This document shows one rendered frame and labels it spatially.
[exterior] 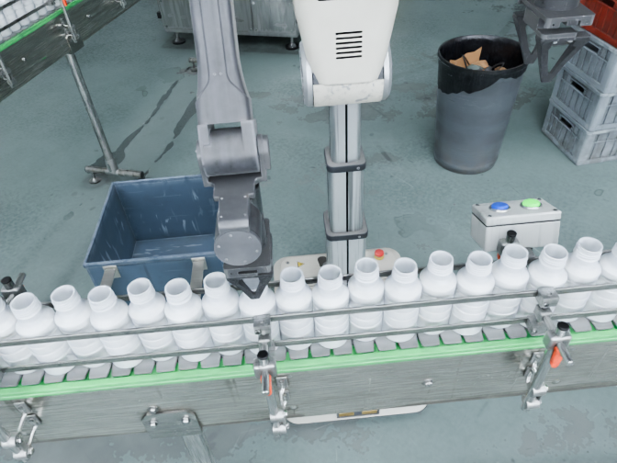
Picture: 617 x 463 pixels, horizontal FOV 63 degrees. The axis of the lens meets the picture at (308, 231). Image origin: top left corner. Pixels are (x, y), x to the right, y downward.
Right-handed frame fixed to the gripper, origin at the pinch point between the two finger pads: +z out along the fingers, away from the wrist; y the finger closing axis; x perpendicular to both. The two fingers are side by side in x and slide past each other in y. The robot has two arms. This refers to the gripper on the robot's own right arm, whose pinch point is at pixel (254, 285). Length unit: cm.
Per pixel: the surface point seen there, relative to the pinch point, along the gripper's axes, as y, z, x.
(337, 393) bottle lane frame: 4.7, 25.9, 12.2
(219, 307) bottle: 1.4, 2.8, -5.8
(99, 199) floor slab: -181, 116, -102
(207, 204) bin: -60, 31, -17
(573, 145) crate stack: -181, 104, 168
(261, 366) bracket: 10.3, 6.5, 0.3
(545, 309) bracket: 4.6, 6.5, 45.8
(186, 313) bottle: 2.0, 3.0, -10.9
